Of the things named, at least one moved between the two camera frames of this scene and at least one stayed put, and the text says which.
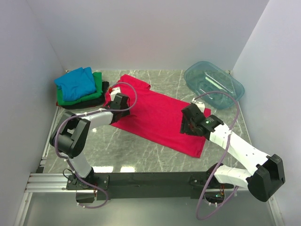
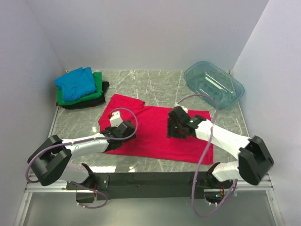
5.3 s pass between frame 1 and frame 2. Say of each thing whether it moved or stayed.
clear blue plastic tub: stayed
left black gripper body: moved
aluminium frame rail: stayed
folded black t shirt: stayed
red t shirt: moved
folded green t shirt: stayed
